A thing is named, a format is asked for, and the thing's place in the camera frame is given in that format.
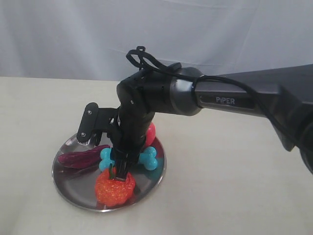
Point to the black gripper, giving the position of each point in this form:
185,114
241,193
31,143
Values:
129,138

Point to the turquoise toy bone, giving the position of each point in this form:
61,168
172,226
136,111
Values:
146,158

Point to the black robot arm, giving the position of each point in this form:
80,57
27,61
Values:
284,96

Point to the orange toy pumpkin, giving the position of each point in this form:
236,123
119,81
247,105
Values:
112,192

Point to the purple sweet potato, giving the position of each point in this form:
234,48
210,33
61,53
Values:
82,159

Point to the red apple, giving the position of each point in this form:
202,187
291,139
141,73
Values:
150,135

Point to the round stainless steel plate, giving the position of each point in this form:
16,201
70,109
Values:
76,186

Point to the white backdrop cloth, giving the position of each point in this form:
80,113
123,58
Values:
89,39

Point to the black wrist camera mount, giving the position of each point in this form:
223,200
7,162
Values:
96,121

